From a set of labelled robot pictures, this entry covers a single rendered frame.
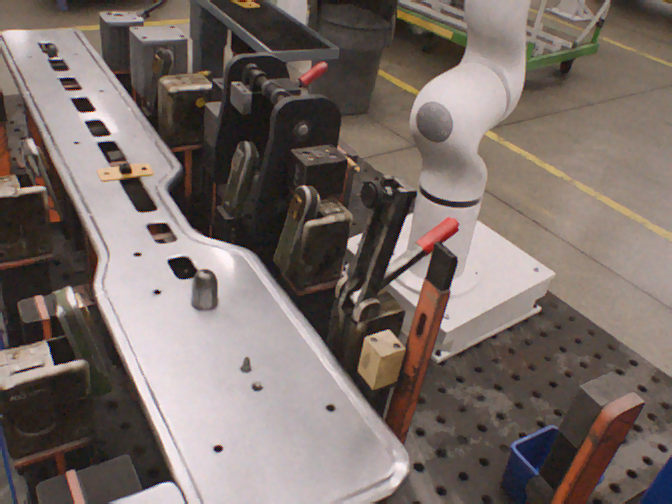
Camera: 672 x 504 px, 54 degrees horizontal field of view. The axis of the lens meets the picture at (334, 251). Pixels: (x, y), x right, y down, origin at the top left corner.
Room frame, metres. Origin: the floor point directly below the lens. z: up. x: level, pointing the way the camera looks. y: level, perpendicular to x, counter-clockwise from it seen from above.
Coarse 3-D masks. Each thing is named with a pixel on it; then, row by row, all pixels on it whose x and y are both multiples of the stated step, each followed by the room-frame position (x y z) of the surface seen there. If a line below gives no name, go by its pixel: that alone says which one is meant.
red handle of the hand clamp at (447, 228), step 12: (432, 228) 0.67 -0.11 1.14; (444, 228) 0.67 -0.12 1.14; (456, 228) 0.67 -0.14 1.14; (420, 240) 0.66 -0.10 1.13; (432, 240) 0.66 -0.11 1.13; (444, 240) 0.66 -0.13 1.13; (408, 252) 0.65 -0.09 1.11; (420, 252) 0.65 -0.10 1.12; (396, 264) 0.64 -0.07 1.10; (408, 264) 0.64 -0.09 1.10; (384, 276) 0.63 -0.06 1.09; (396, 276) 0.63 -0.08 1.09; (360, 288) 0.62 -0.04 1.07
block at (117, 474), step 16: (112, 464) 0.39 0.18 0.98; (128, 464) 0.40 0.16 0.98; (48, 480) 0.36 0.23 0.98; (64, 480) 0.37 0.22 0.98; (80, 480) 0.37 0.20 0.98; (96, 480) 0.37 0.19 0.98; (112, 480) 0.38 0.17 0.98; (128, 480) 0.38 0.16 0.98; (48, 496) 0.35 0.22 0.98; (64, 496) 0.35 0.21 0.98; (80, 496) 0.35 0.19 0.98; (96, 496) 0.36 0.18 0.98; (112, 496) 0.36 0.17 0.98
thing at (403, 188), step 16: (384, 176) 0.63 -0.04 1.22; (400, 176) 0.64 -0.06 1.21; (368, 192) 0.60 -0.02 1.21; (384, 192) 0.61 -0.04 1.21; (400, 192) 0.61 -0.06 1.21; (416, 192) 0.64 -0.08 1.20; (368, 208) 0.60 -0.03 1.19; (384, 208) 0.63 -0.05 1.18; (400, 208) 0.61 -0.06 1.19; (368, 224) 0.62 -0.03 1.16; (384, 224) 0.61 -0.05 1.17; (400, 224) 0.61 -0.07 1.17; (368, 240) 0.62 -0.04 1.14; (384, 240) 0.60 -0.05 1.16; (368, 256) 0.62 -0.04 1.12; (384, 256) 0.60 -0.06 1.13; (352, 272) 0.62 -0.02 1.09; (368, 272) 0.60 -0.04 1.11; (384, 272) 0.61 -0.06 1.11; (352, 288) 0.62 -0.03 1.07; (368, 288) 0.60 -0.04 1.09; (352, 304) 0.62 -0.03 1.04
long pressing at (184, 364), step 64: (64, 128) 1.02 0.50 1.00; (128, 128) 1.06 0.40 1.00; (128, 256) 0.70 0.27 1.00; (192, 256) 0.72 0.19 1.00; (256, 256) 0.74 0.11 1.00; (128, 320) 0.57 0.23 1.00; (192, 320) 0.59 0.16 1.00; (256, 320) 0.61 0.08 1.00; (192, 384) 0.49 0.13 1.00; (320, 384) 0.52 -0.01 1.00; (192, 448) 0.41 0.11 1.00; (256, 448) 0.42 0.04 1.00; (320, 448) 0.44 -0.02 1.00; (384, 448) 0.45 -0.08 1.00
